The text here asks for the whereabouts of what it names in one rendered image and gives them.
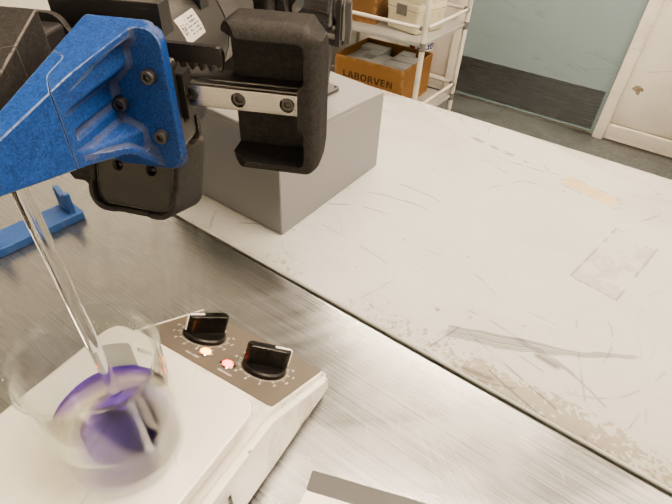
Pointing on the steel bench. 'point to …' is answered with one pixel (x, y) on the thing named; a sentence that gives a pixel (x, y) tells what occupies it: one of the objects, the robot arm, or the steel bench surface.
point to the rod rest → (67, 212)
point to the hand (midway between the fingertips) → (30, 133)
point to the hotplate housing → (257, 442)
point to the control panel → (236, 339)
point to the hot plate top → (27, 454)
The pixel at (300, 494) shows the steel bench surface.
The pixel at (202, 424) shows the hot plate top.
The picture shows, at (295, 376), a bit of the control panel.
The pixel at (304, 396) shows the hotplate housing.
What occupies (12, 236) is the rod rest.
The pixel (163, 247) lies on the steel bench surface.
